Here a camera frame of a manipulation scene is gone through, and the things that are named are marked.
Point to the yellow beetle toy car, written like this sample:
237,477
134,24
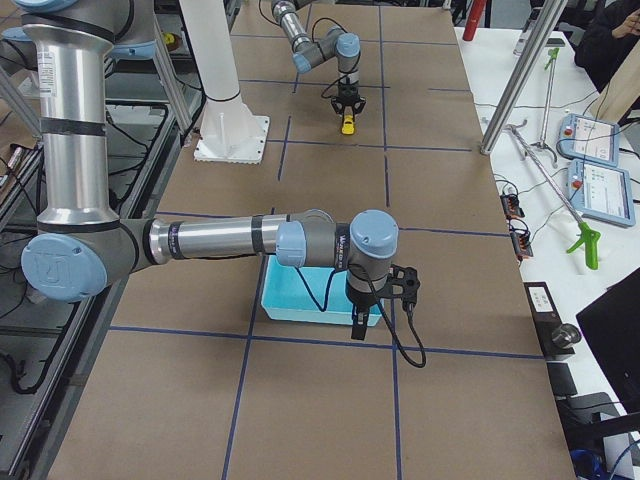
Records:
348,125

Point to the black box with knob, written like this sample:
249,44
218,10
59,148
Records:
556,338

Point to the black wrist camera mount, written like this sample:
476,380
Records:
403,283

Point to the seated person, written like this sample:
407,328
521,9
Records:
607,41

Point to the upper teach pendant tablet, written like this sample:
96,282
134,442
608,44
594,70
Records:
586,138

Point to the teach pendant tablet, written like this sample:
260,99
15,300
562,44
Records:
601,192
586,138

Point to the small orange circuit board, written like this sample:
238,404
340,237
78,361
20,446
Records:
511,206

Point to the aluminium frame post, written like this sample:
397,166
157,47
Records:
536,41

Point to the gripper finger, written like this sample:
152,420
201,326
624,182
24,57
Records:
358,106
338,106
362,325
356,327

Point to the green handled reacher grabber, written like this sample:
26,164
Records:
541,144

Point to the lower teach pendant tablet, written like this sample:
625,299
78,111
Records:
601,192

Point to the black monitor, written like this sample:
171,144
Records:
610,326

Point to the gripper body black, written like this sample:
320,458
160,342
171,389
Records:
361,300
347,93

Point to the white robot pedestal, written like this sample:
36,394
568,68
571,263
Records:
229,131

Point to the teal plastic bin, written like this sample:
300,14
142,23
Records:
284,296

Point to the red cylinder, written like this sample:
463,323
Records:
473,19

